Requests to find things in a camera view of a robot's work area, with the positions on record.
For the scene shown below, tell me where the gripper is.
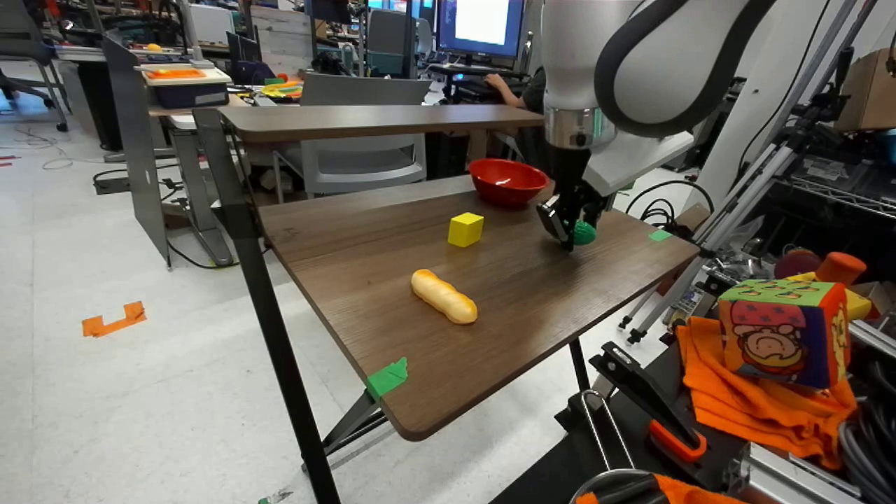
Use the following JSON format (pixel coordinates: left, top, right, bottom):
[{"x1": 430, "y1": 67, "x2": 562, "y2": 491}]
[{"x1": 537, "y1": 147, "x2": 615, "y2": 253}]

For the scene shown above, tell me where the person's forearm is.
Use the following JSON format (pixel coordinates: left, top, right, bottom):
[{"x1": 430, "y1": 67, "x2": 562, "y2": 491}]
[{"x1": 484, "y1": 66, "x2": 547, "y2": 114}]

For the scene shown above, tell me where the red bowl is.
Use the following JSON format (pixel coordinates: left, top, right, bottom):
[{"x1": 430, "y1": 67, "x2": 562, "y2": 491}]
[{"x1": 468, "y1": 158, "x2": 550, "y2": 209}]

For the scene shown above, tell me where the yellow block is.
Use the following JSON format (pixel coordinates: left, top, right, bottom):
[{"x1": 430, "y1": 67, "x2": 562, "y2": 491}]
[{"x1": 448, "y1": 212, "x2": 485, "y2": 249}]

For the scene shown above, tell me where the toy bread loaf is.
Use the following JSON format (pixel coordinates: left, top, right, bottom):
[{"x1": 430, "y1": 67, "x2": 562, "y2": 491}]
[{"x1": 410, "y1": 269, "x2": 480, "y2": 326}]

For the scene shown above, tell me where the monitor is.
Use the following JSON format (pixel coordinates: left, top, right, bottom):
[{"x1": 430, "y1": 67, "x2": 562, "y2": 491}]
[{"x1": 435, "y1": 0, "x2": 526, "y2": 61}]

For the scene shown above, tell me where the grey chair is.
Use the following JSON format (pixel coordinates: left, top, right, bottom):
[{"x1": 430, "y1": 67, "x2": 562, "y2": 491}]
[{"x1": 272, "y1": 73, "x2": 433, "y2": 204}]

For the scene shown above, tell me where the dark red ball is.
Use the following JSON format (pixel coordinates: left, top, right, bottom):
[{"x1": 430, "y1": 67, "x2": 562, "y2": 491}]
[{"x1": 773, "y1": 248, "x2": 824, "y2": 281}]

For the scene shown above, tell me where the plush picture cube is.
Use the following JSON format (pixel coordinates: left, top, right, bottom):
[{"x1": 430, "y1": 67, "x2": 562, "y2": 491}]
[{"x1": 717, "y1": 279, "x2": 852, "y2": 390}]

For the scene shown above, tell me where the orange cloth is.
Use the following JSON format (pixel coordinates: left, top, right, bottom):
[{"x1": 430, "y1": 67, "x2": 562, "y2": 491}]
[{"x1": 675, "y1": 316, "x2": 859, "y2": 471}]

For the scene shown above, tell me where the orange toy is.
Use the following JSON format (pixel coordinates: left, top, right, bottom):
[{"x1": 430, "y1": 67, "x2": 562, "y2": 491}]
[{"x1": 815, "y1": 251, "x2": 868, "y2": 287}]

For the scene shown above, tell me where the cardboard box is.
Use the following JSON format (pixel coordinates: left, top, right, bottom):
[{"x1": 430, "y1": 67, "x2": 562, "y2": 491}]
[{"x1": 832, "y1": 48, "x2": 896, "y2": 134}]

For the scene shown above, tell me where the aluminium bar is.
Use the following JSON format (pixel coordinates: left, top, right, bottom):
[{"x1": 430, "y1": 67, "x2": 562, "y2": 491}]
[{"x1": 727, "y1": 441, "x2": 863, "y2": 504}]

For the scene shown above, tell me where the plastic bin with lid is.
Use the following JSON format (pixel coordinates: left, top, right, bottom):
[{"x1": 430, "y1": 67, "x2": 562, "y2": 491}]
[{"x1": 138, "y1": 63, "x2": 233, "y2": 110}]

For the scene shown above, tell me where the grey panel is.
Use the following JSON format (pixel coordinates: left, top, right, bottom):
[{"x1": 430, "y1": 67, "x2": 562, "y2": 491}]
[{"x1": 102, "y1": 31, "x2": 172, "y2": 270}]

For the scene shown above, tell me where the orange tape mark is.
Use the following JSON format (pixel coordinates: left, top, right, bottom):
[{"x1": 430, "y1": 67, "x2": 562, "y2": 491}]
[{"x1": 81, "y1": 301, "x2": 148, "y2": 339}]

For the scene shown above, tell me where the office chair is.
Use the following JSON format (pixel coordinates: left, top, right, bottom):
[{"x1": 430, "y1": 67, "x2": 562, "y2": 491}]
[{"x1": 0, "y1": 0, "x2": 71, "y2": 133}]

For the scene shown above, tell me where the black cable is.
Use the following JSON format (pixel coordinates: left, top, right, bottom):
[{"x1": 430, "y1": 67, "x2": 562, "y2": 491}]
[{"x1": 624, "y1": 179, "x2": 715, "y2": 230}]

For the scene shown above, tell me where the black clamp with orange handle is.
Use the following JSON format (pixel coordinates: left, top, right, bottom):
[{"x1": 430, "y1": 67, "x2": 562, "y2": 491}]
[{"x1": 589, "y1": 341, "x2": 708, "y2": 464}]

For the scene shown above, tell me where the wire shelf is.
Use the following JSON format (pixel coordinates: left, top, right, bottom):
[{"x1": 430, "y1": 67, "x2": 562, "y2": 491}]
[{"x1": 770, "y1": 155, "x2": 896, "y2": 226}]

